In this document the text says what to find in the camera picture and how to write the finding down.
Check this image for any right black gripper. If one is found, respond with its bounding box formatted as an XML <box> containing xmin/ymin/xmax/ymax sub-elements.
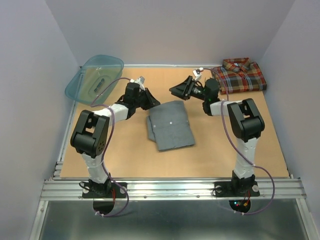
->
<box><xmin>169</xmin><ymin>75</ymin><xmax>208</xmax><ymax>102</ymax></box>

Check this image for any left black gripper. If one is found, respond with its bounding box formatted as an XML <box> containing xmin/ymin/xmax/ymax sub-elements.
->
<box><xmin>134</xmin><ymin>88</ymin><xmax>161</xmax><ymax>111</ymax></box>

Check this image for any grey long sleeve shirt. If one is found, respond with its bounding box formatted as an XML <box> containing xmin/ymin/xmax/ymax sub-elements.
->
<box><xmin>146</xmin><ymin>100</ymin><xmax>196</xmax><ymax>152</ymax></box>

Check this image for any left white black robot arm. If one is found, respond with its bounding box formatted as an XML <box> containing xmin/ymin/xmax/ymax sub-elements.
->
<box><xmin>70</xmin><ymin>82</ymin><xmax>161</xmax><ymax>197</ymax></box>

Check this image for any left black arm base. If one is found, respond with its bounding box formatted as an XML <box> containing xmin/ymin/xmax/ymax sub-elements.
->
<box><xmin>79</xmin><ymin>178</ymin><xmax>128</xmax><ymax>200</ymax></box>

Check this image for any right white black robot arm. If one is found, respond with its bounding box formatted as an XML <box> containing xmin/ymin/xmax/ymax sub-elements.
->
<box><xmin>169</xmin><ymin>76</ymin><xmax>265</xmax><ymax>195</ymax></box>

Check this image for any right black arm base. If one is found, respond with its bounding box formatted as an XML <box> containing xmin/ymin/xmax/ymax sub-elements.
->
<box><xmin>211</xmin><ymin>171</ymin><xmax>260</xmax><ymax>198</ymax></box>

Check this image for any folded plaid flannel shirt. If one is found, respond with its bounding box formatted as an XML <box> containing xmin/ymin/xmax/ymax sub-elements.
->
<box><xmin>211</xmin><ymin>57</ymin><xmax>267</xmax><ymax>94</ymax></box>

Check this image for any teal transparent plastic bin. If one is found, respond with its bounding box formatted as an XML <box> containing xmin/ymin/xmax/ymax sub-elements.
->
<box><xmin>64</xmin><ymin>54</ymin><xmax>124</xmax><ymax>106</ymax></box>

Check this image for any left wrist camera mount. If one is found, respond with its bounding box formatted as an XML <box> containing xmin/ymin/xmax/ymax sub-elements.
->
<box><xmin>129</xmin><ymin>76</ymin><xmax>145</xmax><ymax>90</ymax></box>

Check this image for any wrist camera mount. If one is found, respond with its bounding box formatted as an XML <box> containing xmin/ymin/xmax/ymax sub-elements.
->
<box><xmin>129</xmin><ymin>76</ymin><xmax>145</xmax><ymax>90</ymax></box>
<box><xmin>192</xmin><ymin>67</ymin><xmax>204</xmax><ymax>81</ymax></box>

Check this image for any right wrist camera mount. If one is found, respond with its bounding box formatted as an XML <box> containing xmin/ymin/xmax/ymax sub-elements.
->
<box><xmin>192</xmin><ymin>67</ymin><xmax>204</xmax><ymax>81</ymax></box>

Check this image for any aluminium rail frame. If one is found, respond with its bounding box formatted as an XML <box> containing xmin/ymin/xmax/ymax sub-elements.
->
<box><xmin>29</xmin><ymin>63</ymin><xmax>315</xmax><ymax>240</ymax></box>

